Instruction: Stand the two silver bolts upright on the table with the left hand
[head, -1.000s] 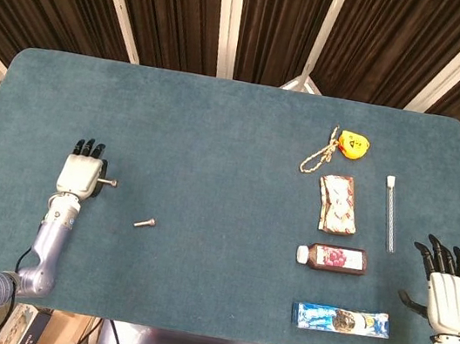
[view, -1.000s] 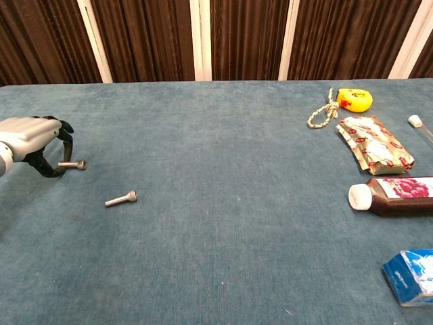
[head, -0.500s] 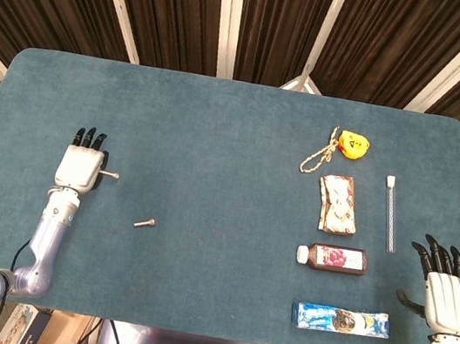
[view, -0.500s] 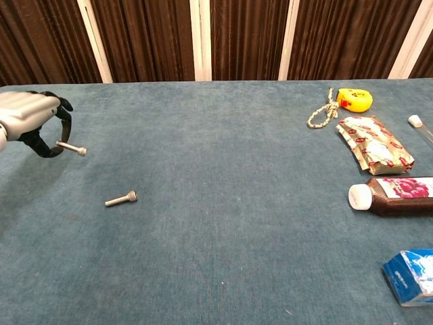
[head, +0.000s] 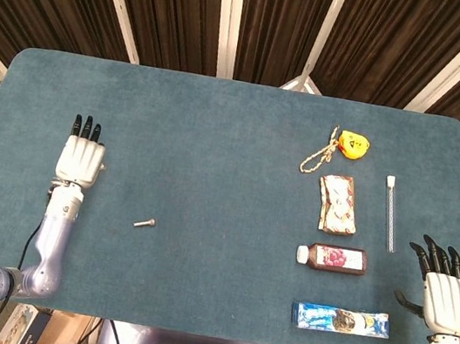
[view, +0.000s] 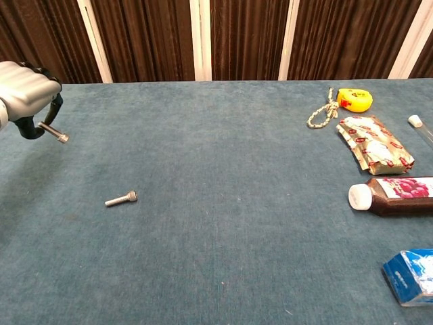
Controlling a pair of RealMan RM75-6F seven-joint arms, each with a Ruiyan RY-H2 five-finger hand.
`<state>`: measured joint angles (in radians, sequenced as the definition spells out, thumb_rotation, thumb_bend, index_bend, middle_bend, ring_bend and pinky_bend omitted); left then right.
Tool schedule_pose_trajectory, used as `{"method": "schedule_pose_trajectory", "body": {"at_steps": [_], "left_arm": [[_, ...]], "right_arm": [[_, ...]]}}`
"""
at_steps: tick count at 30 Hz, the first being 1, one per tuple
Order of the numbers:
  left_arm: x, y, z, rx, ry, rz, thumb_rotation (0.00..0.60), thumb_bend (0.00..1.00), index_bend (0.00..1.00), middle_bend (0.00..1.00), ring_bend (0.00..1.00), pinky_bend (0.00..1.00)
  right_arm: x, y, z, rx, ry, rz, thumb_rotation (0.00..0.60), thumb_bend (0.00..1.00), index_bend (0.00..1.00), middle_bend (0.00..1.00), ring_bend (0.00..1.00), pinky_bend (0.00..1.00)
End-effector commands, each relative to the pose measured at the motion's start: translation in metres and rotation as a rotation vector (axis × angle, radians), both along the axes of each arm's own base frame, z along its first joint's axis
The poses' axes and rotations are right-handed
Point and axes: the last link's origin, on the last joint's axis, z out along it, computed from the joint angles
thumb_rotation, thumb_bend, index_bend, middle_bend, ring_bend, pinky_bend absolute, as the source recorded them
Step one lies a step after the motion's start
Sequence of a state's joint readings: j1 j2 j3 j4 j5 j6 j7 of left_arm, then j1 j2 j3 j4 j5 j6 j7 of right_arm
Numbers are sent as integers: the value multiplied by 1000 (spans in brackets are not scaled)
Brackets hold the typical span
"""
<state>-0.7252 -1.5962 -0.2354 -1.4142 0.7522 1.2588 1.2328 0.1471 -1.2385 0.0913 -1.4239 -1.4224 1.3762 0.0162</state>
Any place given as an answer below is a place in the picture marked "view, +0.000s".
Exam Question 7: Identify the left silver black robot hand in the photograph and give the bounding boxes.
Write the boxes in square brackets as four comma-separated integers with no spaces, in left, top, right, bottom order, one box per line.
[0,60,64,140]

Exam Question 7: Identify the silver hex socket bolt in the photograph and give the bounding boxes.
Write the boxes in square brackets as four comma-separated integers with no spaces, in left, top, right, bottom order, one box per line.
[104,190,139,208]
[37,121,70,144]

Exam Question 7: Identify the dark brown curtain panel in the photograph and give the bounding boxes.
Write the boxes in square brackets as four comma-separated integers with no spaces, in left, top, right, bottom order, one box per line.
[0,0,103,87]
[90,0,196,83]
[287,0,423,81]
[408,33,433,79]
[210,0,290,81]

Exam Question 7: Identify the blue felt table cover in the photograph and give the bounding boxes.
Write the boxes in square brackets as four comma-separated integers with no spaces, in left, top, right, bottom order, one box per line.
[0,78,433,325]

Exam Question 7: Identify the yellow tape measure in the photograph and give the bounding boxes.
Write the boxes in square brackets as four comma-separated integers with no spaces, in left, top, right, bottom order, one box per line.
[336,87,373,113]

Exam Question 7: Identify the silver red foil snack packet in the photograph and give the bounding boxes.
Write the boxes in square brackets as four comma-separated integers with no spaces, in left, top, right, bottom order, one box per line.
[335,115,415,176]

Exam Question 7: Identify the dark juice bottle white cap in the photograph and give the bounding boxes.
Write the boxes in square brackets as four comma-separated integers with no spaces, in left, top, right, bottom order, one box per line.
[348,176,433,217]

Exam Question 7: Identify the clear tube with white cap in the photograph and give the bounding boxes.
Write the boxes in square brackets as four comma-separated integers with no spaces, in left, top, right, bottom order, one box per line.
[407,114,433,150]

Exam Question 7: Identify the blue cookie package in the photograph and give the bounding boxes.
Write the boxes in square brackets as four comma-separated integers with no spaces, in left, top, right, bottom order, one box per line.
[382,248,433,307]

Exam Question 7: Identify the white frame post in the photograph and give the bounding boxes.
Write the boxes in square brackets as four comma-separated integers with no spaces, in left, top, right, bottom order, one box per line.
[277,0,300,81]
[76,0,114,84]
[189,0,212,82]
[388,0,433,80]

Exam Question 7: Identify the white braided rope loop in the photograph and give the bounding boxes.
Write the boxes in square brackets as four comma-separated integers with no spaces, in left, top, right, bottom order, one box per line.
[306,87,340,129]

